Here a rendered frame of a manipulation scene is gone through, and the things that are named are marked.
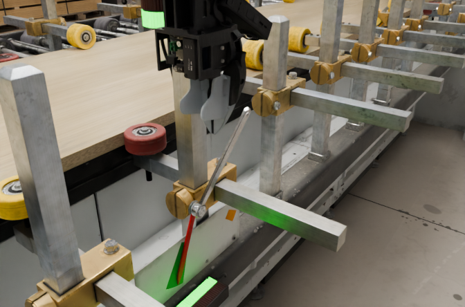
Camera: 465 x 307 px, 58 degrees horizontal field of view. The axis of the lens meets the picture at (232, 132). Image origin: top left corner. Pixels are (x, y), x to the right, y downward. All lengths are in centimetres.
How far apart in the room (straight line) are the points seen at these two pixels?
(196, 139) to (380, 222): 162
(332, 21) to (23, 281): 82
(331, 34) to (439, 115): 238
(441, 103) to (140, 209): 268
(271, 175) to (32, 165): 56
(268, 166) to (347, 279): 101
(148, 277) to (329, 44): 66
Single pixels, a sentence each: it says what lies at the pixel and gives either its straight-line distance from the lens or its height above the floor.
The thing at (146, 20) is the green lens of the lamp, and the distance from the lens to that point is 64.
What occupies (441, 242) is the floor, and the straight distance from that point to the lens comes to 217.
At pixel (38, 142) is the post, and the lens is 49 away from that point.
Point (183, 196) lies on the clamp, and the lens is 69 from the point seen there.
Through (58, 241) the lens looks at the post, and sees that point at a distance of 55.
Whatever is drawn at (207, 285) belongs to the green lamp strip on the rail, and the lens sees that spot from 77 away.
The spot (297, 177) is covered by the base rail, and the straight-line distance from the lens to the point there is 107.
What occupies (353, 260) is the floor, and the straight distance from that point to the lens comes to 194.
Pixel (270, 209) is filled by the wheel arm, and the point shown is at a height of 86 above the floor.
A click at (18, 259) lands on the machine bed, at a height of 75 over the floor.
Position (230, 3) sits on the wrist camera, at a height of 117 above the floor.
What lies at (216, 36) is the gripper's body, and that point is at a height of 114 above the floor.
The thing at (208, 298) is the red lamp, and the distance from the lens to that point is 75.
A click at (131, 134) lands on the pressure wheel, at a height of 91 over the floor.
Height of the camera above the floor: 125
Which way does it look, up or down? 25 degrees down
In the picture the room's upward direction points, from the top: straight up
